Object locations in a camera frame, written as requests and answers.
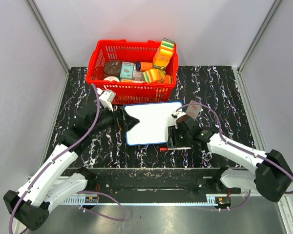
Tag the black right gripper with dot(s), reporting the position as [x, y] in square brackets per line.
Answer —
[172, 131]

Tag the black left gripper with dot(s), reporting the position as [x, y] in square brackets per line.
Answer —
[123, 121]

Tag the red capped whiteboard marker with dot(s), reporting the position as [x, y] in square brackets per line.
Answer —
[174, 149]

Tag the white whiteboard blue frame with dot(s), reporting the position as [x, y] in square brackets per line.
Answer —
[154, 120]

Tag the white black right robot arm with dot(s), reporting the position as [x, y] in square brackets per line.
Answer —
[265, 172]

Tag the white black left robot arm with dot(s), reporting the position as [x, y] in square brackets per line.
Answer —
[32, 203]

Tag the white round lid tub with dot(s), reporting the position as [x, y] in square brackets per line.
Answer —
[112, 79]

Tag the teal small box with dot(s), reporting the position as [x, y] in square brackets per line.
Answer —
[126, 70]

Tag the lying orange sponge box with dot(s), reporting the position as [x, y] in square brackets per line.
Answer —
[154, 76]

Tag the brown round bread pack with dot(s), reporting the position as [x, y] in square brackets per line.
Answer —
[113, 68]

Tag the orange blue can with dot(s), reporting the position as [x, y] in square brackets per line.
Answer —
[143, 66]

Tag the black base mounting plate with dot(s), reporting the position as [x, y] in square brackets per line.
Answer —
[154, 185]

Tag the tall orange sponge box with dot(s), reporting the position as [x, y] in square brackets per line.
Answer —
[164, 53]

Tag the red plastic shopping basket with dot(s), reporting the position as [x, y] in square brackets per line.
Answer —
[130, 51]

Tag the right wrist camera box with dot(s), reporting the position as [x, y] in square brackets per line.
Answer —
[177, 114]

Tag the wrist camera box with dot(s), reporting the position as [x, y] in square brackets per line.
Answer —
[106, 98]
[177, 114]

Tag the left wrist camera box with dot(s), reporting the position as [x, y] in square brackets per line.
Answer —
[106, 98]

